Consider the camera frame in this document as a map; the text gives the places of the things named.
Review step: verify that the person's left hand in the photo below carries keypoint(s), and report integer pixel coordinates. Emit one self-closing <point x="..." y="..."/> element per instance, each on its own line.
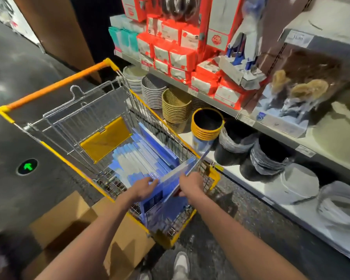
<point x="141" y="189"/>

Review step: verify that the person's right hand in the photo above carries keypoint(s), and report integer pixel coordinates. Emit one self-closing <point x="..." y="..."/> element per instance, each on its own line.
<point x="192" y="185"/>

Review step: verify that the person's left fingers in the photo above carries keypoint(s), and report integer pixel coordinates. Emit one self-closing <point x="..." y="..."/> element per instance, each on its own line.
<point x="151" y="182"/>

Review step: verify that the person's right fingers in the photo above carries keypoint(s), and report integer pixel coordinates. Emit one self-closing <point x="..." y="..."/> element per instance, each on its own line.
<point x="186" y="178"/>

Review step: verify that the blue packet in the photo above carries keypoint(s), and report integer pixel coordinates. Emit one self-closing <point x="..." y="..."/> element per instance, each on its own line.
<point x="169" y="201"/>

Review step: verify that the person's left forearm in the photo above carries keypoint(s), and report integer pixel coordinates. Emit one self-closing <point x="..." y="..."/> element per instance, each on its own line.
<point x="96" y="239"/>

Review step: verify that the person's right forearm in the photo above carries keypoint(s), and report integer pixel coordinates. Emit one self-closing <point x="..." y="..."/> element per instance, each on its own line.
<point x="236" y="242"/>

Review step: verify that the row of blue packs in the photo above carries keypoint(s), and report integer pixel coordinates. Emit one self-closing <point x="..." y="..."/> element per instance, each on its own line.
<point x="145" y="154"/>

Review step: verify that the black bin in plastic wrap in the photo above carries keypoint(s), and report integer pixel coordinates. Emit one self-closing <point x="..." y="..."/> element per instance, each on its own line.
<point x="232" y="145"/>

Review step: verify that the stack of yellow rimmed buckets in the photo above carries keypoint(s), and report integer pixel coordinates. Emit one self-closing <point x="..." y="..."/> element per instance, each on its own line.
<point x="207" y="125"/>

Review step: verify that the stack of olive mesh baskets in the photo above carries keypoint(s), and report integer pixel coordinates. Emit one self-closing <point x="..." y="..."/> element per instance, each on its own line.
<point x="175" y="110"/>

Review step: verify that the stack of wrapped black bins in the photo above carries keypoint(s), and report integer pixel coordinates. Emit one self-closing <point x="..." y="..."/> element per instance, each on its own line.
<point x="268" y="160"/>

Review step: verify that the white shoe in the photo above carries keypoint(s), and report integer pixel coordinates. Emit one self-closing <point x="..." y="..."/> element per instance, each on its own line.
<point x="181" y="263"/>
<point x="145" y="276"/>

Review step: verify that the stack of grey mesh baskets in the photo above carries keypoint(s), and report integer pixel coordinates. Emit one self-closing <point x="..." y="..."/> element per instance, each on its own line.
<point x="152" y="93"/>

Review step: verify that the brown cardboard box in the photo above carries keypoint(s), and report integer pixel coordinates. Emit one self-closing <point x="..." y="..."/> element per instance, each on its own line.
<point x="67" y="218"/>

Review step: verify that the stack of white bowls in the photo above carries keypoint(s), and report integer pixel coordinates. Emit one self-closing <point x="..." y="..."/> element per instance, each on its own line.
<point x="133" y="77"/>

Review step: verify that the white round bin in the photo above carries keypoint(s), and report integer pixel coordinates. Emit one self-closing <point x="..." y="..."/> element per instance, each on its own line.
<point x="297" y="183"/>

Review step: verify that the grey cardboard display tray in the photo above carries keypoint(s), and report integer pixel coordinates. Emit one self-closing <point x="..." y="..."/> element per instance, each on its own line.
<point x="236" y="74"/>

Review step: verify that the stack of red white packets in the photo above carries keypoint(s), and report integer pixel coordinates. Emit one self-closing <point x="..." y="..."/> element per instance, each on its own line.
<point x="180" y="58"/>

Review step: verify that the grey metal shelf unit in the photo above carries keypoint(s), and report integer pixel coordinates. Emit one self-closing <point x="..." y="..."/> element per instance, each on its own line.
<point x="303" y="212"/>

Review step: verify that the stack of teal packets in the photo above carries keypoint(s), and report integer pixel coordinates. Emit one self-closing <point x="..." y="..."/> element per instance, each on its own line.
<point x="124" y="37"/>

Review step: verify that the white blue cleaning items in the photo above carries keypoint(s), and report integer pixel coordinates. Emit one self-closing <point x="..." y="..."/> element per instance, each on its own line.
<point x="249" y="34"/>

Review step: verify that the wrapped white bins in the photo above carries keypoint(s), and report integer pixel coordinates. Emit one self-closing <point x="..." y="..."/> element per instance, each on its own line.
<point x="341" y="204"/>

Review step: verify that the beige round bin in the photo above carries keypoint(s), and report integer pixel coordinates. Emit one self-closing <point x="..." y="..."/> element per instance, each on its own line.
<point x="338" y="134"/>

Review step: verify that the tall red white box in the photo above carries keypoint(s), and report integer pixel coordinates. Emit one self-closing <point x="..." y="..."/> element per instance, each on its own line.
<point x="224" y="23"/>

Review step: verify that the red pack with black rounds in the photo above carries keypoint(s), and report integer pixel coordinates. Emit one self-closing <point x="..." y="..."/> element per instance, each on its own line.
<point x="179" y="7"/>

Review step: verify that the brown wooden panel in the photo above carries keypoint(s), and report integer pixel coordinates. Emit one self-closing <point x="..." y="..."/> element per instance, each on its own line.
<point x="58" y="32"/>

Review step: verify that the white shelf price tag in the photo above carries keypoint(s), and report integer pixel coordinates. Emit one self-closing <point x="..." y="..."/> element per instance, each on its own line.
<point x="299" y="38"/>

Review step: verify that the brown cardboard carton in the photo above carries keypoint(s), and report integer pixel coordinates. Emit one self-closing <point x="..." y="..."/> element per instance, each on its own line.
<point x="280" y="23"/>

